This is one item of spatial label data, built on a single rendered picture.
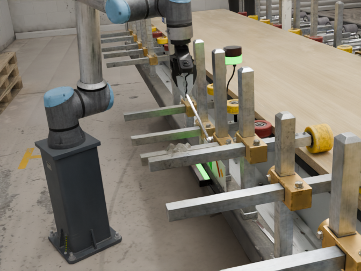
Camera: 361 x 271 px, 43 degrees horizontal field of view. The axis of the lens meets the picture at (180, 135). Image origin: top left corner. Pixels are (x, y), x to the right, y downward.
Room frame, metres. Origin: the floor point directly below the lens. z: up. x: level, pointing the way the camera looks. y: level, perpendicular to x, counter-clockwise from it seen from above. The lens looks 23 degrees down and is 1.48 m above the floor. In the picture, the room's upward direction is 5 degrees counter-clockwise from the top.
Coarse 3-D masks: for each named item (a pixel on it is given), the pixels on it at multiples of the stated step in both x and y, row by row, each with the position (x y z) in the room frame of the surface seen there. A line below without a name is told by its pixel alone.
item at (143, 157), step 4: (204, 144) 1.40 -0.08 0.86; (208, 144) 1.40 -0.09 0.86; (212, 144) 1.40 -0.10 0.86; (216, 144) 1.40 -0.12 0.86; (192, 148) 1.38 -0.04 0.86; (196, 148) 1.37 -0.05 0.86; (200, 148) 1.37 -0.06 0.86; (152, 152) 1.37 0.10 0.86; (156, 152) 1.37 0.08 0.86; (160, 152) 1.37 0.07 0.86; (164, 152) 1.36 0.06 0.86; (140, 156) 1.35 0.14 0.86; (144, 156) 1.34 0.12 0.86; (148, 156) 1.34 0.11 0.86; (152, 156) 1.34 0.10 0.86; (144, 160) 1.34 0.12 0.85; (144, 164) 1.34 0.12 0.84
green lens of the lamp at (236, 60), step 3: (225, 57) 1.44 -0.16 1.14; (234, 57) 1.43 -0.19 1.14; (237, 57) 1.43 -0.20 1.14; (240, 57) 1.44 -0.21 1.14; (228, 60) 1.43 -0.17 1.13; (231, 60) 1.43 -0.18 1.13; (234, 60) 1.43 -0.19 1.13; (237, 60) 1.43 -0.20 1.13; (240, 60) 1.44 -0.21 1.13; (228, 63) 1.43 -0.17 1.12; (231, 63) 1.43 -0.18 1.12; (234, 63) 1.43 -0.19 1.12; (237, 63) 1.43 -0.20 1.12
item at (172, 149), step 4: (172, 144) 1.38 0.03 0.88; (180, 144) 1.37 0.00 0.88; (184, 144) 1.40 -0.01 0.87; (188, 144) 1.39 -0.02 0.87; (168, 148) 1.38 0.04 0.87; (172, 148) 1.37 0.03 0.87; (176, 148) 1.35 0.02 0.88; (180, 148) 1.36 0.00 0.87; (184, 148) 1.37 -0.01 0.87; (188, 148) 1.38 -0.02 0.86; (168, 152) 1.35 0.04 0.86; (172, 152) 1.34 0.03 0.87; (176, 152) 1.34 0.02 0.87
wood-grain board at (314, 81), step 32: (224, 32) 3.20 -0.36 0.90; (256, 32) 3.10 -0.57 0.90; (288, 32) 3.01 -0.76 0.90; (256, 64) 2.26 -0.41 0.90; (288, 64) 2.20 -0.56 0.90; (320, 64) 2.16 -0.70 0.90; (352, 64) 2.11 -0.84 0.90; (256, 96) 1.74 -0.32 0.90; (288, 96) 1.71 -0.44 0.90; (320, 96) 1.68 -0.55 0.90; (352, 96) 1.65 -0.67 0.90; (352, 128) 1.35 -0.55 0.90; (320, 160) 1.14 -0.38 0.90
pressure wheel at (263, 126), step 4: (256, 120) 1.46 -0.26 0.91; (260, 120) 1.46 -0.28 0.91; (264, 120) 1.46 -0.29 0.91; (256, 124) 1.43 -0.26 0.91; (260, 124) 1.42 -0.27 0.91; (264, 124) 1.43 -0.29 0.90; (268, 124) 1.42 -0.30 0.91; (256, 128) 1.40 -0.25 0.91; (260, 128) 1.39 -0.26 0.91; (264, 128) 1.39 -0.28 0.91; (268, 128) 1.40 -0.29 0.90; (256, 132) 1.39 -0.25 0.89; (260, 132) 1.39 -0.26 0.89; (264, 132) 1.39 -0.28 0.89; (268, 132) 1.40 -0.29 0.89; (260, 136) 1.39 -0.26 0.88; (264, 136) 1.39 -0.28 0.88
